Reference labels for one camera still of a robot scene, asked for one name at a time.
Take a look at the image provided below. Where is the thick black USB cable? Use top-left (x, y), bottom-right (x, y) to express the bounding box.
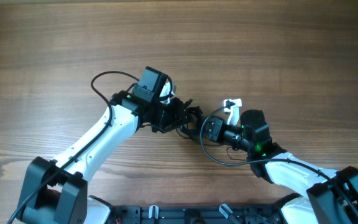
top-left (175, 98), bottom-right (206, 144)

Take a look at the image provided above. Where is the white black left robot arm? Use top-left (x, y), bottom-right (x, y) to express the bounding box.
top-left (8, 67), bottom-right (191, 223)

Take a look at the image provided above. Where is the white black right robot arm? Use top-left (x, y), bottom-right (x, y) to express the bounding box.
top-left (200, 110), bottom-right (358, 223)

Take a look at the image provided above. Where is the black right camera cable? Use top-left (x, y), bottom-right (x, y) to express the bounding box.
top-left (199, 101), bottom-right (358, 224)

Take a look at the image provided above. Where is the black camera cable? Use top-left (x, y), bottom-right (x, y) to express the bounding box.
top-left (199, 101), bottom-right (358, 224)
top-left (7, 70), bottom-right (141, 224)

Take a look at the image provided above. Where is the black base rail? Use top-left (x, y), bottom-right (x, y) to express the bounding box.
top-left (107, 203), bottom-right (286, 224)

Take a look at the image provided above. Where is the black left camera cable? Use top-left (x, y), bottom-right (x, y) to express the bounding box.
top-left (7, 70), bottom-right (141, 224)

